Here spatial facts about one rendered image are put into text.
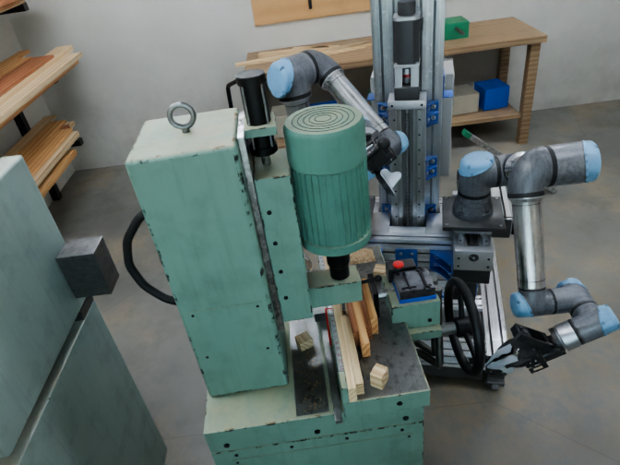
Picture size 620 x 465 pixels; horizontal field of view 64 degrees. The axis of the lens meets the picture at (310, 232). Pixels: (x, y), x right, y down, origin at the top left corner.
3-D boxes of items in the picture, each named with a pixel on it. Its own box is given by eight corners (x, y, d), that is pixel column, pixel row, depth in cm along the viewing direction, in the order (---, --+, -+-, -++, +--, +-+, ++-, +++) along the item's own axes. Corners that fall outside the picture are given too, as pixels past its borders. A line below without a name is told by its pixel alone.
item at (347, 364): (357, 401, 118) (356, 387, 115) (349, 402, 118) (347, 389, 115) (327, 252, 168) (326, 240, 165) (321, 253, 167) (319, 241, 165)
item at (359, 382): (364, 394, 120) (363, 383, 117) (356, 395, 120) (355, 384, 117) (331, 241, 172) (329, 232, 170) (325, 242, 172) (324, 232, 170)
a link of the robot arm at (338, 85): (316, 60, 182) (401, 159, 172) (293, 68, 177) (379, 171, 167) (326, 35, 173) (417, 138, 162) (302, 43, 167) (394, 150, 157)
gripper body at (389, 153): (381, 140, 132) (372, 124, 142) (356, 161, 135) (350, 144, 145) (398, 159, 136) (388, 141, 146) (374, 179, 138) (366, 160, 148)
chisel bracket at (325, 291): (363, 304, 132) (361, 280, 128) (311, 313, 132) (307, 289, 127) (358, 287, 138) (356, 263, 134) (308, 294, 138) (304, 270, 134)
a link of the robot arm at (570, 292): (545, 279, 147) (562, 305, 138) (583, 274, 147) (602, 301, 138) (541, 297, 152) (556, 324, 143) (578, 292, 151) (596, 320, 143)
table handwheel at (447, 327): (487, 296, 128) (451, 263, 156) (411, 307, 128) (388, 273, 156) (494, 396, 135) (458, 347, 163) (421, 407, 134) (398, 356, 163)
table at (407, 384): (469, 400, 121) (470, 385, 118) (345, 420, 121) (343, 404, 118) (406, 253, 171) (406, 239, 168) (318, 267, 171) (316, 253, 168)
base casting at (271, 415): (424, 423, 132) (424, 401, 127) (210, 455, 132) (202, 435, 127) (387, 307, 169) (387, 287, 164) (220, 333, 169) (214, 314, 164)
